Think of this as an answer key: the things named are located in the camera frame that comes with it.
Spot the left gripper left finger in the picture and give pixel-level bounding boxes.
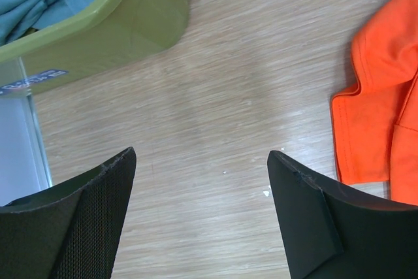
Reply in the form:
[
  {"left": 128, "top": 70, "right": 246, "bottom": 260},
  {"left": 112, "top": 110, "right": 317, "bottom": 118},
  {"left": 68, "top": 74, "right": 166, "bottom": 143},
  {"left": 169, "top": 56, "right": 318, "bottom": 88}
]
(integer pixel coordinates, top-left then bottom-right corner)
[{"left": 1, "top": 147, "right": 137, "bottom": 279}]

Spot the orange t shirt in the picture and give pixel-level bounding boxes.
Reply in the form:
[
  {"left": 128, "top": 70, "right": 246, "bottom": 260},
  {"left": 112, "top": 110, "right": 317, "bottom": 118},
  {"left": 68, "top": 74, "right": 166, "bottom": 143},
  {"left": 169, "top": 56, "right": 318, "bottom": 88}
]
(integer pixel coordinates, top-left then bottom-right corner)
[{"left": 330, "top": 0, "right": 417, "bottom": 205}]

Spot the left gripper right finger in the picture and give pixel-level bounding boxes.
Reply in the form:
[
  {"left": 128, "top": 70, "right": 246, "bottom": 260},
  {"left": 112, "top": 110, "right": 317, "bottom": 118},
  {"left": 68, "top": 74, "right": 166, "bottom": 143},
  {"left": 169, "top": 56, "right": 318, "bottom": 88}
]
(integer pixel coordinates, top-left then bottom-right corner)
[{"left": 267, "top": 151, "right": 417, "bottom": 278}]

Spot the olive green plastic bin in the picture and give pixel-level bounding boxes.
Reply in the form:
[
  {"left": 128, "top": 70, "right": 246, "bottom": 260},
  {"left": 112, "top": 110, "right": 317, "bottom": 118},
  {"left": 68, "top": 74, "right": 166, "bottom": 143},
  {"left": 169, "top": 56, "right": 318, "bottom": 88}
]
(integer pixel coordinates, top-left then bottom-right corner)
[{"left": 1, "top": 0, "right": 189, "bottom": 96}]

